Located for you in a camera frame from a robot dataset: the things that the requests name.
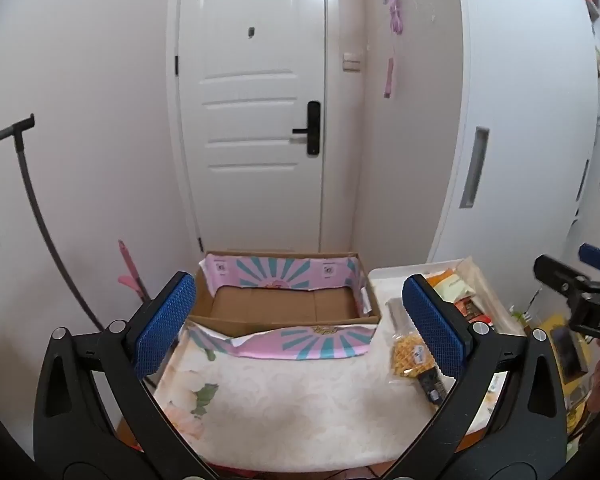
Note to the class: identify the white wardrobe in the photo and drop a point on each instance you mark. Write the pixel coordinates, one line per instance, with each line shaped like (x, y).
(525, 85)

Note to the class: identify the orange and green snack packet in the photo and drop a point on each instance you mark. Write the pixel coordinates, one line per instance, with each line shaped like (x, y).
(452, 287)

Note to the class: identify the small black snack packet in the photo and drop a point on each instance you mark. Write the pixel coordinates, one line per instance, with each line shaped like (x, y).
(431, 385)

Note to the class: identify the pink broom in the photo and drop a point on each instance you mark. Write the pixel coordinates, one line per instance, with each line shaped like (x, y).
(132, 275)

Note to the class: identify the pink wall ornament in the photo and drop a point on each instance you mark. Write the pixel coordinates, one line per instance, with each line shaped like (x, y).
(396, 10)

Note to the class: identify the cardboard box with pink lining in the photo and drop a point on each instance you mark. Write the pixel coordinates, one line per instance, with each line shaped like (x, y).
(280, 305)

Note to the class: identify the white panelled door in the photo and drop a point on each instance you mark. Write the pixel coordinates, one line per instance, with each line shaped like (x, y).
(250, 110)

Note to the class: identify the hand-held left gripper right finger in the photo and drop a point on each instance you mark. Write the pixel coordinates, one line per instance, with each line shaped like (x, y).
(432, 327)

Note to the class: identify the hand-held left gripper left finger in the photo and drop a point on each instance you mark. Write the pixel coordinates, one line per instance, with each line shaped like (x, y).
(165, 325)

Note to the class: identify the red black packet orange picture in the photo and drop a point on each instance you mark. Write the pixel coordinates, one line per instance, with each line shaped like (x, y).
(467, 307)

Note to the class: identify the pink wall strip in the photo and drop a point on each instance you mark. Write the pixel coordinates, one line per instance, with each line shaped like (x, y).
(389, 78)

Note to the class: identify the white plastic tray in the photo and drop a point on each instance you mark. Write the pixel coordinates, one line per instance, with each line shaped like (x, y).
(382, 285)

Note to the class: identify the red black packet white label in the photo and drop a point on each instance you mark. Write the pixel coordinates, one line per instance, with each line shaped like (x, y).
(482, 320)

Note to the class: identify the clear plastic snack packet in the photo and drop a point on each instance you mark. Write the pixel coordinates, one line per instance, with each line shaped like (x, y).
(399, 317)

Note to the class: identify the white floral tablecloth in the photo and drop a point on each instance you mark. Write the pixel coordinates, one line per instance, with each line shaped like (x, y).
(300, 405)

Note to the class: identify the yellow waffle snack packet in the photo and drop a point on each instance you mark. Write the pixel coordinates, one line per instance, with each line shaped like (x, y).
(407, 360)

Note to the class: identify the black bent pole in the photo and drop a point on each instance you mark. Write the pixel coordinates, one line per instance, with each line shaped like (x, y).
(27, 195)

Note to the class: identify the beige light switch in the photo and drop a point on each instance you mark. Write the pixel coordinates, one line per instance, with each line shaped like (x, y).
(351, 62)

